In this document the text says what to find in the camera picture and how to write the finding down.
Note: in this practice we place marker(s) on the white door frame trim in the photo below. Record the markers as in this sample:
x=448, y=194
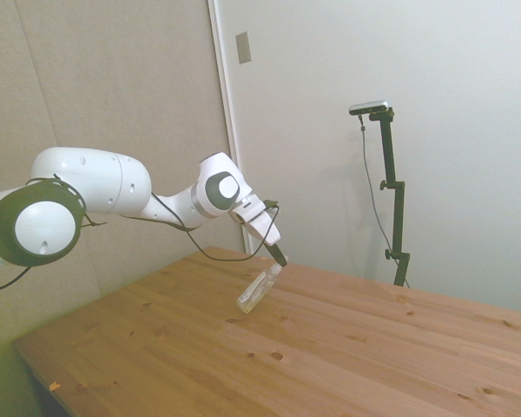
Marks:
x=230, y=130

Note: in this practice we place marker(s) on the grey wall plate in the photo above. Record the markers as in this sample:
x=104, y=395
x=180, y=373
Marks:
x=243, y=48

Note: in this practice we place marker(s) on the clear sanitizer pump bottle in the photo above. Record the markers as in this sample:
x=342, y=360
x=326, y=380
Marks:
x=257, y=291

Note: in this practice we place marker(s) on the silver exterior camera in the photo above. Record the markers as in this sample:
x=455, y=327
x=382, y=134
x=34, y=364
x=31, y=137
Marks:
x=369, y=107

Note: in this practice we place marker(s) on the small orange tape scrap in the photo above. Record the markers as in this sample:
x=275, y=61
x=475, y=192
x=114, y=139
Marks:
x=54, y=385

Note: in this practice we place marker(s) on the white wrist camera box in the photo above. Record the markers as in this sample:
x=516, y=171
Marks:
x=252, y=208

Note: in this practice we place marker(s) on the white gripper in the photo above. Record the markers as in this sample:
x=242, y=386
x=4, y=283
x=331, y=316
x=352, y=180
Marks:
x=265, y=228

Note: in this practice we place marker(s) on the black camera stand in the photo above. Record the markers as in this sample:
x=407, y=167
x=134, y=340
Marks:
x=395, y=204

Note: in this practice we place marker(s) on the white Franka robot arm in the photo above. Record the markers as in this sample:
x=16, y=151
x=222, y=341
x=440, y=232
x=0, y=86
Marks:
x=91, y=182

